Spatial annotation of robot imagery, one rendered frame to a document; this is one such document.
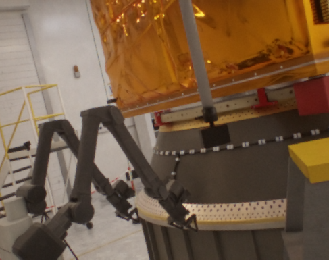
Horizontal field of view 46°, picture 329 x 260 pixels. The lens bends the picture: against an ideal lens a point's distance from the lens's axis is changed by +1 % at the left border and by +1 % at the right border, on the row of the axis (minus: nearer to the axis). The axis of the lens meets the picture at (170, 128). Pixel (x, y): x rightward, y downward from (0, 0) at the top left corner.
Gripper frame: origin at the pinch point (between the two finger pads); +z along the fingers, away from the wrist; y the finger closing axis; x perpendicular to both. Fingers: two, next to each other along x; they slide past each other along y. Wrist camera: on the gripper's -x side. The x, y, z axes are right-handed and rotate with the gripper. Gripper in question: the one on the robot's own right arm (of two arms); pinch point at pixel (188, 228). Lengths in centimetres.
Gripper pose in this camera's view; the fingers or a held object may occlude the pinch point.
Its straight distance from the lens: 176.8
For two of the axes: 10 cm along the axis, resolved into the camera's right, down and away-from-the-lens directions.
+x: -5.4, 6.6, -5.2
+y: -6.2, 1.0, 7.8
